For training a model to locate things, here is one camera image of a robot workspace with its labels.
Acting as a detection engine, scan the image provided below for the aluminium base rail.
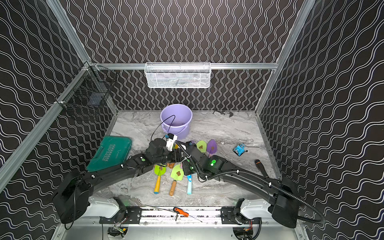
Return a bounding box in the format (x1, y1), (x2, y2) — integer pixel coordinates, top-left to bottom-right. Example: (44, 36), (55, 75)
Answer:
(59, 205), (301, 228)

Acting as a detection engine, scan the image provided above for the blue tape measure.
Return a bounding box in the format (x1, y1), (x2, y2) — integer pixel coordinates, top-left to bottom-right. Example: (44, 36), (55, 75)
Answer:
(233, 144), (248, 157)

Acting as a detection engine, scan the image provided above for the small purple trowel pink handle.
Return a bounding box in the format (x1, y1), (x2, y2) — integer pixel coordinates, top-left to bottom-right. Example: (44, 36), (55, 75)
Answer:
(207, 139), (218, 158)

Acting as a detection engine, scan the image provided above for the black orange screwdriver handle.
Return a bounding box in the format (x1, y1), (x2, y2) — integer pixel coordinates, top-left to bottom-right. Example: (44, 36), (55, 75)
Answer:
(255, 160), (269, 178)

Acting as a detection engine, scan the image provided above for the light blue trowel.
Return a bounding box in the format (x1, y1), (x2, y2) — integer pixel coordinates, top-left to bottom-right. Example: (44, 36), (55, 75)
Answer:
(187, 175), (193, 195)

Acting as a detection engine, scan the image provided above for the white wire basket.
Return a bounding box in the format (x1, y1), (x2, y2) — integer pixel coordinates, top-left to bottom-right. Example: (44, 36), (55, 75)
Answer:
(144, 62), (212, 89)

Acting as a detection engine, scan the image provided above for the green trowel yellow handle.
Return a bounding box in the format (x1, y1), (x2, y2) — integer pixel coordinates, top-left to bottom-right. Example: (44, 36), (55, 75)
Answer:
(154, 165), (166, 194)

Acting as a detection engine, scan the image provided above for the purple plastic bucket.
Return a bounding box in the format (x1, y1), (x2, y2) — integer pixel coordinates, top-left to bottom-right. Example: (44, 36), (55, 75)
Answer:
(160, 104), (193, 140)

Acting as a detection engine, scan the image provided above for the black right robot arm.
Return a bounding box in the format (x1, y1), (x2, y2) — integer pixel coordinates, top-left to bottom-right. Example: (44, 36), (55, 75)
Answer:
(177, 141), (326, 229)

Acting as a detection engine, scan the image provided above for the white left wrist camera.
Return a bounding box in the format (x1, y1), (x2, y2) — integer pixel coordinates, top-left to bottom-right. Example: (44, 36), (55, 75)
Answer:
(166, 134), (178, 152)

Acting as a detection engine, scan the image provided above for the black wire basket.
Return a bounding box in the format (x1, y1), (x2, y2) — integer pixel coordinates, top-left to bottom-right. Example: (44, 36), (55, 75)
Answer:
(59, 62), (118, 122)

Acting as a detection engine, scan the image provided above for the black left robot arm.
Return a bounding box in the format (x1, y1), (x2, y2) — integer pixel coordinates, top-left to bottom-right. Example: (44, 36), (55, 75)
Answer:
(52, 138), (186, 224)

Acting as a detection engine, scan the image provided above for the light green square trowel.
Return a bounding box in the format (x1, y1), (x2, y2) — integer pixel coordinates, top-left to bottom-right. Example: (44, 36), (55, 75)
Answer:
(169, 164), (184, 196)

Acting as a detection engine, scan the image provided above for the green plastic tool case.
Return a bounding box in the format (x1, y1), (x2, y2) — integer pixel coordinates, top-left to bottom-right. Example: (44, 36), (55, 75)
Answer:
(87, 136), (132, 172)

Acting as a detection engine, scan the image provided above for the orange handled screwdriver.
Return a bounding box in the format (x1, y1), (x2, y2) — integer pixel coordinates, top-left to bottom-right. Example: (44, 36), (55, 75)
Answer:
(173, 207), (190, 219)

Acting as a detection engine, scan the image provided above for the light green trowel wooden handle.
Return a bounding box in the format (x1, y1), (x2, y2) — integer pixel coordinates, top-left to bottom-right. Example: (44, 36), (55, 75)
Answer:
(196, 140), (207, 154)

